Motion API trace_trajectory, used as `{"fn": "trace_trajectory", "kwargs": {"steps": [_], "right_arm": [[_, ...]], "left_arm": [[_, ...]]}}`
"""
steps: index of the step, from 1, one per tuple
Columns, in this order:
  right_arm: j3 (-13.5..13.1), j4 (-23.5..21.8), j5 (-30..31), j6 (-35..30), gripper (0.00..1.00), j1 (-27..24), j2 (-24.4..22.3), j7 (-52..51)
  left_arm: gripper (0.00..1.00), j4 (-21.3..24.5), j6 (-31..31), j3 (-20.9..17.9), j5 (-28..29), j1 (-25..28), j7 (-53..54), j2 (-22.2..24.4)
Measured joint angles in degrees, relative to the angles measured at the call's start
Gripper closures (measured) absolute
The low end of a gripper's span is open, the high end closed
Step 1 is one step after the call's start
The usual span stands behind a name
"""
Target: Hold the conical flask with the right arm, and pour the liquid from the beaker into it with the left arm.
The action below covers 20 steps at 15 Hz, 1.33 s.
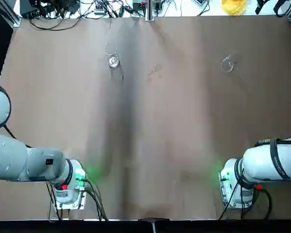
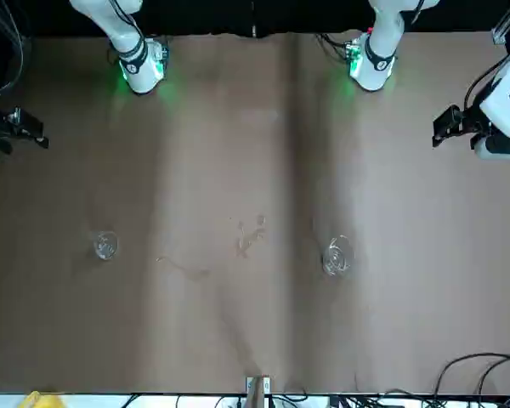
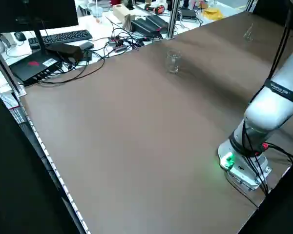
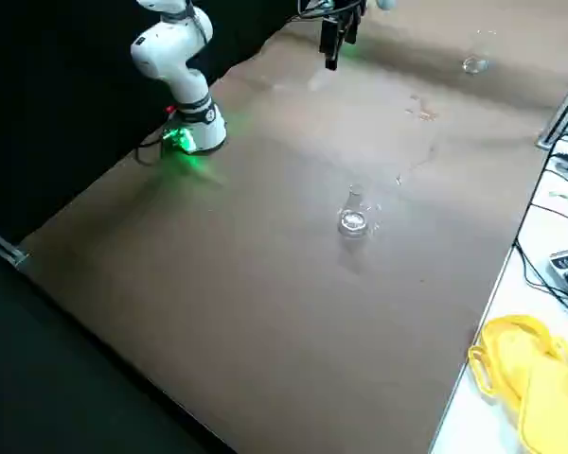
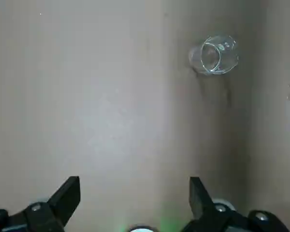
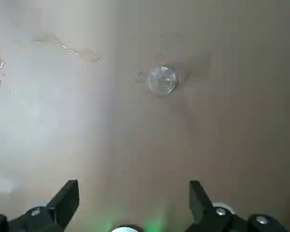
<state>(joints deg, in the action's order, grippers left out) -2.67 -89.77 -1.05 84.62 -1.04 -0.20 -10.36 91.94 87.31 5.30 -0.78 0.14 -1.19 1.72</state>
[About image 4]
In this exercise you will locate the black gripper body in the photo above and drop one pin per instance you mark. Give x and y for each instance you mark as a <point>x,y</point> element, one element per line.
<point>341,7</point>

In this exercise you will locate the clear glass beaker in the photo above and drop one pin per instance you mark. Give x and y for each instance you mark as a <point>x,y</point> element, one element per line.
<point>475,66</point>

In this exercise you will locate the clear glass conical flask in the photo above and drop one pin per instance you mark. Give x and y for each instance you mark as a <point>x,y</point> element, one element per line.
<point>352,222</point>

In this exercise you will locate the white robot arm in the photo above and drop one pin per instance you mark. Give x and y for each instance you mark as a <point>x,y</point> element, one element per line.
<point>189,85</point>

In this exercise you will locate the yellow bag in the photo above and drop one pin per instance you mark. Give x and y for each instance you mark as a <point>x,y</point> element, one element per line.
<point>554,378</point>

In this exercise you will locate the aluminium profile post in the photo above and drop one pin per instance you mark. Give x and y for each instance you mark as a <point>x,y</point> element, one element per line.
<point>561,113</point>
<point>9,253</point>

